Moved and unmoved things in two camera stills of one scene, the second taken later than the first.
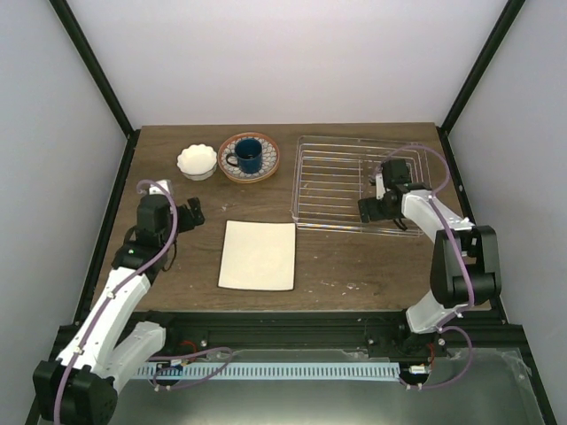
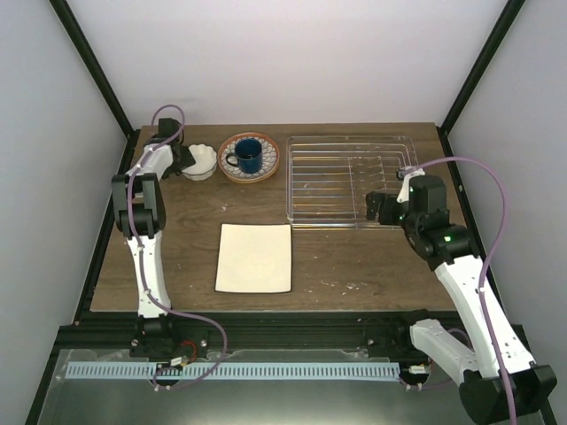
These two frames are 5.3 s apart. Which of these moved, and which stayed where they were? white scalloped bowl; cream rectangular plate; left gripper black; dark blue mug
Moved: left gripper black
Stayed: cream rectangular plate; white scalloped bowl; dark blue mug
